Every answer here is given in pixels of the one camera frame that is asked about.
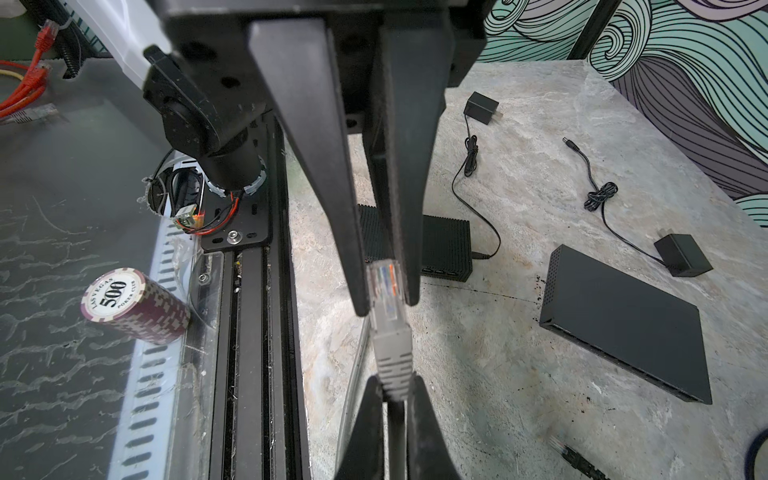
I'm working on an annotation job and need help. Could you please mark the red and yellow wires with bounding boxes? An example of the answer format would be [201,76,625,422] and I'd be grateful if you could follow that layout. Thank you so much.
[0,17,58,121]

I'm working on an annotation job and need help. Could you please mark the white slotted cable duct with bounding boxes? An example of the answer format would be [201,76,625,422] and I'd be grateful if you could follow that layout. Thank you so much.
[107,215,187,480]

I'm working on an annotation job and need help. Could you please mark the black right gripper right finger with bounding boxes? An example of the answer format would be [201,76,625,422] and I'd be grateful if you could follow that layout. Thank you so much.
[406,374,461,480]

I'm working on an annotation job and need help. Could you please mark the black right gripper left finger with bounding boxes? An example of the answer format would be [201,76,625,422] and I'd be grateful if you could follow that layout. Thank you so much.
[335,375,384,480]

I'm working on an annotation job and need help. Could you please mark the poker chip stack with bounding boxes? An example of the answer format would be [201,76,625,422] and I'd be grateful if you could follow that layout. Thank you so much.
[80,268,191,345]

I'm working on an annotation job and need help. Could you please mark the black corner frame post left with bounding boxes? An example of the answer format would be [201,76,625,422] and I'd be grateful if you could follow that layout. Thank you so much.
[567,0,622,60]

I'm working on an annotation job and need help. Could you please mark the black power adapter with plug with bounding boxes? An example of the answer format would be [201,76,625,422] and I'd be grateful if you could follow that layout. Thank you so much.
[451,91,502,260]

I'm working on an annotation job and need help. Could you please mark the large black switch box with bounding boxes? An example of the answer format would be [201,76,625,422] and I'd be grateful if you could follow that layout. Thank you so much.
[539,245,712,405]

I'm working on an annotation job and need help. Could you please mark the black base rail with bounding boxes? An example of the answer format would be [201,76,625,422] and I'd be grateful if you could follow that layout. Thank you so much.
[202,113,311,479]

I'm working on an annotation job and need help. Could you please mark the black wall power adapter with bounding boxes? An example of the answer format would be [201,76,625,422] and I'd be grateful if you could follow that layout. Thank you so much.
[654,229,713,278]

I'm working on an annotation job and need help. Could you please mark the black adapter cable with barrel plug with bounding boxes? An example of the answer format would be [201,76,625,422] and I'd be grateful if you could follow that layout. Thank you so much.
[561,136,667,265]

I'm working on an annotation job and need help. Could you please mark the black looped usb cable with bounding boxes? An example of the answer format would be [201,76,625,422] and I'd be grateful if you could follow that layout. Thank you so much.
[548,434,613,480]

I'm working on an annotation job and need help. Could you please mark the small black ribbed switch box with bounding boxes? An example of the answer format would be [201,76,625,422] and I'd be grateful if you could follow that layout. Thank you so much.
[358,204,473,282]

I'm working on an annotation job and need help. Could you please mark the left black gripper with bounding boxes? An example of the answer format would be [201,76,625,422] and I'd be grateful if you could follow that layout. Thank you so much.
[150,1,492,317]

